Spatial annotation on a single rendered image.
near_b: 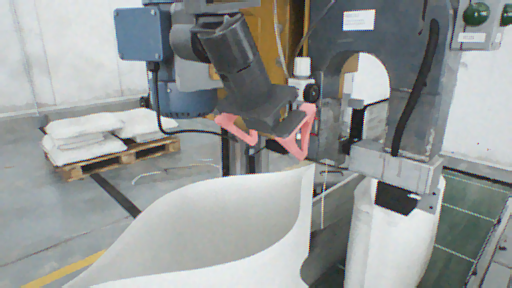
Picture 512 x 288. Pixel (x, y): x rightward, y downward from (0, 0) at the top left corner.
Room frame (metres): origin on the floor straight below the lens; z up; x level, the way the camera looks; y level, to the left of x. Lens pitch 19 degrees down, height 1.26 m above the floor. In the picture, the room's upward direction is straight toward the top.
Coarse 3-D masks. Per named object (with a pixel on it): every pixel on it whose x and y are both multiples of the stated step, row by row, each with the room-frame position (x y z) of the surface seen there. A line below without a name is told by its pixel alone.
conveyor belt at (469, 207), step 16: (448, 176) 1.84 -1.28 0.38; (464, 176) 1.84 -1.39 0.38; (448, 192) 1.62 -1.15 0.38; (464, 192) 1.62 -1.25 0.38; (480, 192) 1.62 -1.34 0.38; (496, 192) 1.62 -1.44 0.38; (448, 208) 1.45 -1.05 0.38; (464, 208) 1.45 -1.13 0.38; (480, 208) 1.44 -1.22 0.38; (496, 208) 1.44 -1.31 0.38; (448, 224) 1.30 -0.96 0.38; (464, 224) 1.30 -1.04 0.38; (480, 224) 1.30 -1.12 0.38; (496, 224) 1.43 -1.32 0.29; (448, 240) 1.17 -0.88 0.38; (464, 240) 1.17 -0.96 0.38; (480, 240) 1.17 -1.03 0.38; (432, 256) 1.06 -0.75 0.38; (448, 256) 1.06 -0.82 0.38; (464, 256) 1.06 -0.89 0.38; (480, 256) 1.17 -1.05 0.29; (336, 272) 0.98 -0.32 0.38; (432, 272) 0.97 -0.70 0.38; (448, 272) 0.97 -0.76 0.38; (464, 272) 0.97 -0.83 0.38
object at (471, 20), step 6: (468, 6) 0.43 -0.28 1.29; (474, 6) 0.42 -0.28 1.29; (480, 6) 0.42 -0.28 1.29; (486, 6) 0.42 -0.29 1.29; (468, 12) 0.43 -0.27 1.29; (474, 12) 0.42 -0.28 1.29; (480, 12) 0.42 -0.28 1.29; (486, 12) 0.42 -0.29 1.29; (462, 18) 0.44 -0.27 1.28; (468, 18) 0.42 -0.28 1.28; (474, 18) 0.42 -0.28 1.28; (480, 18) 0.42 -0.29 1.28; (486, 18) 0.42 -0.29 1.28; (468, 24) 0.43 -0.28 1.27; (474, 24) 0.42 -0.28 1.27; (480, 24) 0.42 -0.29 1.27
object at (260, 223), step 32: (192, 192) 0.44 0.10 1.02; (224, 192) 0.47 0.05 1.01; (256, 192) 0.48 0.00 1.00; (288, 192) 0.50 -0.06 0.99; (160, 224) 0.39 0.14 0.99; (192, 224) 0.44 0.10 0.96; (224, 224) 0.47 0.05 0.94; (256, 224) 0.48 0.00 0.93; (288, 224) 0.50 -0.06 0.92; (128, 256) 0.32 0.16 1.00; (160, 256) 0.39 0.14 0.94; (192, 256) 0.44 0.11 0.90; (224, 256) 0.47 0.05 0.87; (256, 256) 0.28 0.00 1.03; (288, 256) 0.32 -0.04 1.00
